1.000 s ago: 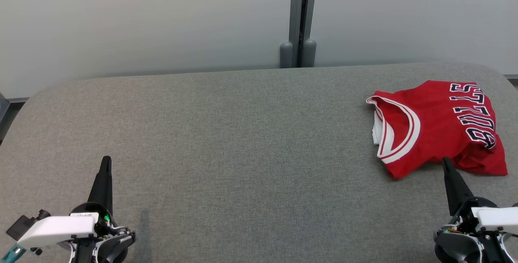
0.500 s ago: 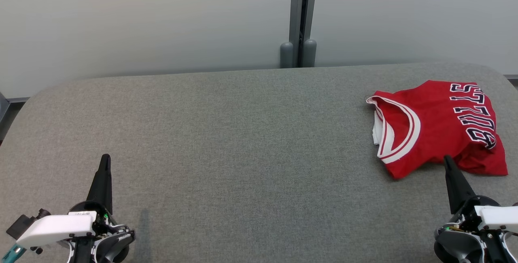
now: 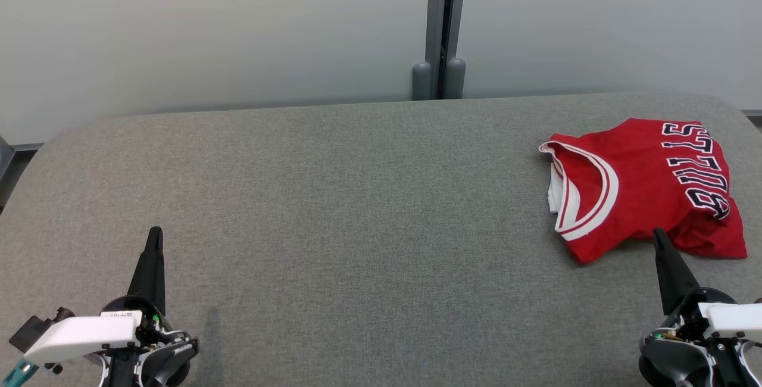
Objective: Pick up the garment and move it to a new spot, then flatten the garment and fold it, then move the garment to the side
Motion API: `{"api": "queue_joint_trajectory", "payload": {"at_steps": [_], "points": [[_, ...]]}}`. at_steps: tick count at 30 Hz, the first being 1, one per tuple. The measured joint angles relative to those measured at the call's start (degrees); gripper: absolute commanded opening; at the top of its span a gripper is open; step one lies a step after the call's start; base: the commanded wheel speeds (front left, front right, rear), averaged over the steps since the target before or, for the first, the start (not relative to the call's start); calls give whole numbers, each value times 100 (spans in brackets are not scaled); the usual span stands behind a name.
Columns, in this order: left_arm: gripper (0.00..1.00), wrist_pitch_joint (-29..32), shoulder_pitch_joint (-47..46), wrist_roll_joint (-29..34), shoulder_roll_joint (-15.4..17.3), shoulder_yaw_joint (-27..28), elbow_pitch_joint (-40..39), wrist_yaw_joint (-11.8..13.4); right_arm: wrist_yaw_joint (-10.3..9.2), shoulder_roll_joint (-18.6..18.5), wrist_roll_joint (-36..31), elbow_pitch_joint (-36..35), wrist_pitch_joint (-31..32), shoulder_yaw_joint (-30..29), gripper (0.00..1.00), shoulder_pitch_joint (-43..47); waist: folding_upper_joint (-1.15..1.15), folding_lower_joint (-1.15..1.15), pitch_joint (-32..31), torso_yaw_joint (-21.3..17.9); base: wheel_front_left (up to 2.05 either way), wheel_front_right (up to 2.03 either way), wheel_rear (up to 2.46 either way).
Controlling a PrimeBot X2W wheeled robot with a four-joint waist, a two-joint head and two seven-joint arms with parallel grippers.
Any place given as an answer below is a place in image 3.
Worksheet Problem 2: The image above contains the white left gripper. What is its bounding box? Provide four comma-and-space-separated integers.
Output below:
23, 226, 200, 367

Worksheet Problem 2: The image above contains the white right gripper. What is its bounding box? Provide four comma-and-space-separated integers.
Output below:
652, 227, 762, 346

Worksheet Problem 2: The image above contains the red and white Bulls jersey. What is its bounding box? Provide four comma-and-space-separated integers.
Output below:
538, 117, 748, 265

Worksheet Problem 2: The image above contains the teal left camera connector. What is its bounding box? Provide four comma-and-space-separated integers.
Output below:
0, 358, 40, 387

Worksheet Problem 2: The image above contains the grey rounded post foot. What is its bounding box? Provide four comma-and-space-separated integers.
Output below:
445, 57, 467, 100
411, 62, 433, 101

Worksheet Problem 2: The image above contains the grey partition post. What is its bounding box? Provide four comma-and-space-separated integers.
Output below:
425, 0, 470, 101

